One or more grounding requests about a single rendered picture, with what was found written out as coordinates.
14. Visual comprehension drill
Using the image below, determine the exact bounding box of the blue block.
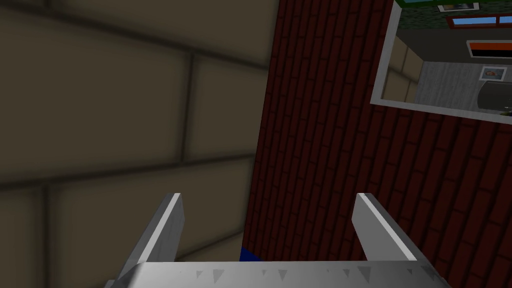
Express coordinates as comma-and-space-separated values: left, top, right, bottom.
239, 246, 263, 263

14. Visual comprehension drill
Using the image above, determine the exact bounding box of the red-framed window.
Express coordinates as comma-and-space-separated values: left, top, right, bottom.
446, 15, 512, 30

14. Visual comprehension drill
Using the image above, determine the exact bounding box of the wide white-framed picture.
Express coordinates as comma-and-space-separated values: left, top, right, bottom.
437, 2, 481, 13

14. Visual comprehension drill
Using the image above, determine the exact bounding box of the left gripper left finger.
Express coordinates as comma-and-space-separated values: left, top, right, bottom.
128, 192, 185, 264

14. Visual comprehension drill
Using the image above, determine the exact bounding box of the small grey-framed picture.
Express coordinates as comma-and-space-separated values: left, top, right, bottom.
479, 66, 509, 83

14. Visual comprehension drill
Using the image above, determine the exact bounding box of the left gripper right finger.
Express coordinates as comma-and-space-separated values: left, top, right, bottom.
351, 192, 419, 263

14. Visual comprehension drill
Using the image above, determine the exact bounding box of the orange and black wall picture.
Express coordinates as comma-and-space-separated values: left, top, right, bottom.
466, 40, 512, 59

